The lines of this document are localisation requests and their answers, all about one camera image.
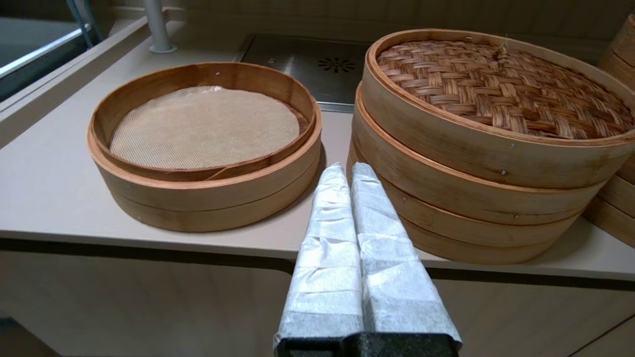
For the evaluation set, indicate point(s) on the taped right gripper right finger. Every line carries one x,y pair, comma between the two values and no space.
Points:
397,287

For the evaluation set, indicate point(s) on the right bamboo steamer with lid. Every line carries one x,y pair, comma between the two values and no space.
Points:
471,193

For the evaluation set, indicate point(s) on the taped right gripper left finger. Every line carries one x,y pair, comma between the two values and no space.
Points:
327,277

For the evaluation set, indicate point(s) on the white upright support pole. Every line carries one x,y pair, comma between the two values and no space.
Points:
158,25

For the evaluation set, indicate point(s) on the woven bamboo steamer lid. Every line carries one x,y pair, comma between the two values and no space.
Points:
496,89

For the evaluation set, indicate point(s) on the stacked bamboo steamers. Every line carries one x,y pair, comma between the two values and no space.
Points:
615,208

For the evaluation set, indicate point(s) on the bamboo steamer basket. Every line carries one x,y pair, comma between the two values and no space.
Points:
208,203
496,243

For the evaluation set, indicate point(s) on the round mesh steamer liner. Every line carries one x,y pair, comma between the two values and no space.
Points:
203,129

